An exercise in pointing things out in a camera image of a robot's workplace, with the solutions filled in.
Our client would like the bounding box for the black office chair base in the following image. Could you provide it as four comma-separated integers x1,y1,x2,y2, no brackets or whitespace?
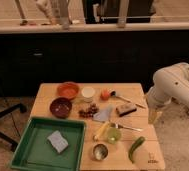
0,71,28,152

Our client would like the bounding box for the small metal cup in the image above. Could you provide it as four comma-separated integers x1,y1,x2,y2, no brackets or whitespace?
93,144,108,161

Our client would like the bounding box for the black headed spoon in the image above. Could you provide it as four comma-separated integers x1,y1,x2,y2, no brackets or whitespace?
110,91,146,109

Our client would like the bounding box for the green plastic cup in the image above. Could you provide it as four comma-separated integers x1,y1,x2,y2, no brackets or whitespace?
107,128,121,144

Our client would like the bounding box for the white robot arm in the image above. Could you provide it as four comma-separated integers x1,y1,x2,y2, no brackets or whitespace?
146,62,189,124

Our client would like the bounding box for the green plastic tray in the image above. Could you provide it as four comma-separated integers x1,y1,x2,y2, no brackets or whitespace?
10,117,86,171

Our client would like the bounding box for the white paper cup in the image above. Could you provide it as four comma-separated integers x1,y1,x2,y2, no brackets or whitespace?
81,87,95,102

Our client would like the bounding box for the light blue cloth piece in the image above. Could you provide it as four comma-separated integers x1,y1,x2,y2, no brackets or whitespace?
93,105,113,122

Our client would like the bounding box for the orange bowl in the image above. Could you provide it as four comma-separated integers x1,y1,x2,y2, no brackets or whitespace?
57,82,79,100

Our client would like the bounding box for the orange fruit toy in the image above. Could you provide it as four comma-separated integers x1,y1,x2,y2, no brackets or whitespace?
100,89,111,100

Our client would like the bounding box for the yellow banana toy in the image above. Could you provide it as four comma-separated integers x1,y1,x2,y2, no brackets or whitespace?
93,121,109,141

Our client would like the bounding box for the grey blue sponge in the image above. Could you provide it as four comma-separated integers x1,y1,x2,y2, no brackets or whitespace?
48,131,68,153

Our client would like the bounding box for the bunch of red grapes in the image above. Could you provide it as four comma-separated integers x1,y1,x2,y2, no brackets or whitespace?
79,103,99,118

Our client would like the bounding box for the metal fork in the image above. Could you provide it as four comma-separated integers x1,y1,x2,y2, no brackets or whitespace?
110,122,143,132

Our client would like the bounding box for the dark red bowl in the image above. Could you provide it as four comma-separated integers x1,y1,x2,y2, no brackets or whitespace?
50,97,72,118

